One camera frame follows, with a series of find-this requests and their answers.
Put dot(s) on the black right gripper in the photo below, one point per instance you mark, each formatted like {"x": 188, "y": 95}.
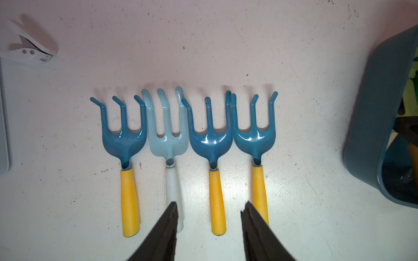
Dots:
{"x": 408, "y": 128}

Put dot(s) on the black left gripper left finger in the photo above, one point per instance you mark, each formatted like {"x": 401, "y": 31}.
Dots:
{"x": 160, "y": 243}

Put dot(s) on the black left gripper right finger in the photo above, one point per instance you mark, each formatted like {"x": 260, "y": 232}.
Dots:
{"x": 260, "y": 243}

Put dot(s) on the teal storage box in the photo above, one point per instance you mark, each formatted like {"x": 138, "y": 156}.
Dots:
{"x": 374, "y": 153}

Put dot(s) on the light blue rake pale handle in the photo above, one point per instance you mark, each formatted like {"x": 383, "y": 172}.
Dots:
{"x": 169, "y": 146}

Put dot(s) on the lime green hand tool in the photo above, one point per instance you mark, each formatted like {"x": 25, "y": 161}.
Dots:
{"x": 409, "y": 102}

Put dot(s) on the grey flat case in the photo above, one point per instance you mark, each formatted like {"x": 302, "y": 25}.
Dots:
{"x": 5, "y": 158}

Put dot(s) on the white plastic clip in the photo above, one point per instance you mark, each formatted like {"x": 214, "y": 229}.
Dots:
{"x": 37, "y": 46}

